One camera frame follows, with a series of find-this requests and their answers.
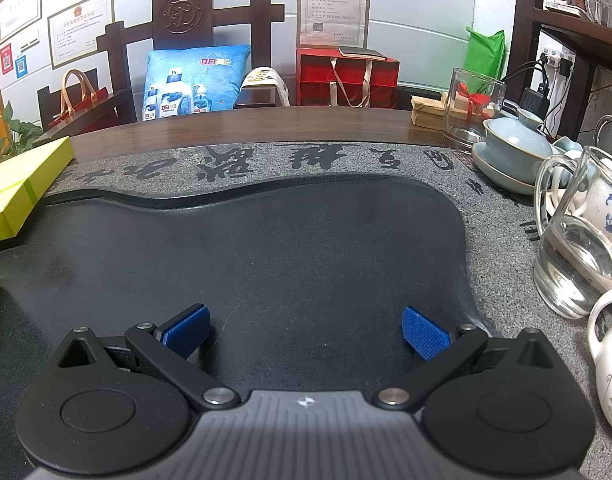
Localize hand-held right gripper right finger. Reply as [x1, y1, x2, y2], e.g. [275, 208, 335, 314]
[376, 306, 555, 412]

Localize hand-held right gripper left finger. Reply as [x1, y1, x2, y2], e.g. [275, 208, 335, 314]
[57, 303, 239, 412]

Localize lime green box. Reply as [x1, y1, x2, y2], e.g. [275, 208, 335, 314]
[0, 136, 76, 247]

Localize wooden desktop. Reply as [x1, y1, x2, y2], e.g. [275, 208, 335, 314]
[33, 105, 486, 166]

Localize grey stone tea tray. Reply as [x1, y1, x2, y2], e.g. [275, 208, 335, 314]
[0, 140, 612, 480]

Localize glass pitcher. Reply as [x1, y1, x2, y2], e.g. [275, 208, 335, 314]
[532, 144, 612, 319]

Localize white teapot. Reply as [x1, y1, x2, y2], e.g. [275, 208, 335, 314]
[587, 280, 612, 437]

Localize celadon lidded gaiwan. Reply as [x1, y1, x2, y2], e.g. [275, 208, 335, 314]
[472, 117, 557, 196]

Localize yellow wrapped tea packet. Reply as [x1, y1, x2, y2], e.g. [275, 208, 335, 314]
[410, 93, 457, 131]

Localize blue and white porcelain cup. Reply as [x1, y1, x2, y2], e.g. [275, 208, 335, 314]
[582, 159, 612, 247]

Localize clear glass tumbler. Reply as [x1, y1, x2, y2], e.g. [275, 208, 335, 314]
[441, 67, 507, 154]

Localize small celadon cup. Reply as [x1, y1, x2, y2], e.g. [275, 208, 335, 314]
[514, 107, 545, 131]

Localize red gift bag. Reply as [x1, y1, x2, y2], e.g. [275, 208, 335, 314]
[48, 68, 113, 132]

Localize blue printed cushion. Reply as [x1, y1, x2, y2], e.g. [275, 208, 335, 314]
[142, 43, 252, 122]

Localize black adapter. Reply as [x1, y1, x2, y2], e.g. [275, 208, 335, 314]
[520, 87, 552, 127]

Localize white and yellow bag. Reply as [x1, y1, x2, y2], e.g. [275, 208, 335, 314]
[240, 66, 291, 107]

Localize green potted plant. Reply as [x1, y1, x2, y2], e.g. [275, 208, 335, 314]
[0, 102, 43, 167]

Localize red gift box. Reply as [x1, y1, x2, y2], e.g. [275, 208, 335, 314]
[295, 47, 401, 111]

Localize green fabric bag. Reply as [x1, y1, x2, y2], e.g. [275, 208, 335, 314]
[465, 26, 507, 84]

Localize dark notebook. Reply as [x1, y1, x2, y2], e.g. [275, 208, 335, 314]
[338, 46, 387, 64]

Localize white power strip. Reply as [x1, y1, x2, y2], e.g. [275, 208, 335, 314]
[538, 49, 577, 82]

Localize small framed certificate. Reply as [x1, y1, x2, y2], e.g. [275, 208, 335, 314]
[48, 0, 116, 69]

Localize carved dark wooden chair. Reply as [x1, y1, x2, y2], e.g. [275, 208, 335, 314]
[36, 0, 293, 137]

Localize dark wooden shelf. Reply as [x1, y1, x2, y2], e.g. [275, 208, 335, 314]
[506, 0, 612, 142]

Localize large framed certificate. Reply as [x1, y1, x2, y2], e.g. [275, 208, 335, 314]
[298, 0, 373, 51]

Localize white framed notice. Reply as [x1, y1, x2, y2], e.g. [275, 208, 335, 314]
[0, 0, 43, 44]

